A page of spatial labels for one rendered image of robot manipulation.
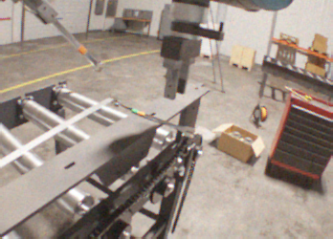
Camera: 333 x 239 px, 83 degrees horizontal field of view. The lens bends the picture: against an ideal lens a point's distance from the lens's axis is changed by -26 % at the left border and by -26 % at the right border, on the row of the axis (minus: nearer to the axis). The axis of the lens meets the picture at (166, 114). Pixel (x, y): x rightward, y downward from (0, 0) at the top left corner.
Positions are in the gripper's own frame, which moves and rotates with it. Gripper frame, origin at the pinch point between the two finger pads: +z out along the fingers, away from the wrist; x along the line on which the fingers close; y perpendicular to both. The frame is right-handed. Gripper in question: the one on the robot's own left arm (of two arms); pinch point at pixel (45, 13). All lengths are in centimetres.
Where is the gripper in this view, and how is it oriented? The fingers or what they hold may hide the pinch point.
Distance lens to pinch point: 48.7
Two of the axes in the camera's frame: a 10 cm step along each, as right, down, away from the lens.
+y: -4.3, 8.6, -2.8
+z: 4.4, 4.7, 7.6
